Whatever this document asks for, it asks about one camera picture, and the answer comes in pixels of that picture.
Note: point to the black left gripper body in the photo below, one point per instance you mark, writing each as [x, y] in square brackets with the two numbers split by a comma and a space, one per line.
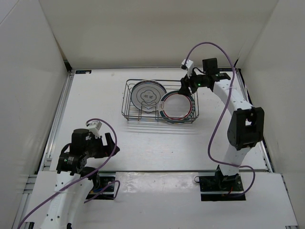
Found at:
[96, 148]

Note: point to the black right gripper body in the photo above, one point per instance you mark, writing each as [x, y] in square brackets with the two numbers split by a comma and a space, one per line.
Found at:
[194, 82]

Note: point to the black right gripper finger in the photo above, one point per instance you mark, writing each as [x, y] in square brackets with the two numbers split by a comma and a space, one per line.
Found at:
[182, 90]
[190, 89]

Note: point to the green red rimmed plate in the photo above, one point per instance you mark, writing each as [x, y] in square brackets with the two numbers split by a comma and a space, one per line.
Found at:
[175, 108]

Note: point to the white plate with thin rim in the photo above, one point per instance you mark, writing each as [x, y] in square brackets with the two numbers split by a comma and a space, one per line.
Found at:
[146, 95]

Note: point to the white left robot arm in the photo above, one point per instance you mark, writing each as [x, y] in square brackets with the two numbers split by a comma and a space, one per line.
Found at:
[74, 179]

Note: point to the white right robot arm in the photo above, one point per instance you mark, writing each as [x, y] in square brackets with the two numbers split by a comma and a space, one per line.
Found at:
[246, 127]

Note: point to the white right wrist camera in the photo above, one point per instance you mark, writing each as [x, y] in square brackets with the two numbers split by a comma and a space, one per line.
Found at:
[187, 65]

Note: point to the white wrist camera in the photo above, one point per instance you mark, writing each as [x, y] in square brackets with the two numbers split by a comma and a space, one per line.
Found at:
[94, 127]
[187, 65]

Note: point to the metal wire dish rack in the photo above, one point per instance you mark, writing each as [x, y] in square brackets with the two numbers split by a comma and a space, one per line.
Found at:
[131, 113]

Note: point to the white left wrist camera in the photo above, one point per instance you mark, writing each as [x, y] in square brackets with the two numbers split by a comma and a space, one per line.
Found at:
[94, 127]

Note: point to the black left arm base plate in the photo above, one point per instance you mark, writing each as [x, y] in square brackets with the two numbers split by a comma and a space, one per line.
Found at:
[105, 179]

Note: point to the aluminium table edge rail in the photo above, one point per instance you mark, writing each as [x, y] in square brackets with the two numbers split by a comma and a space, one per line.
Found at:
[46, 157]

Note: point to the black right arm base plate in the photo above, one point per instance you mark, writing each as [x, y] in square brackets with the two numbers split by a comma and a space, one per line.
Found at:
[211, 190]

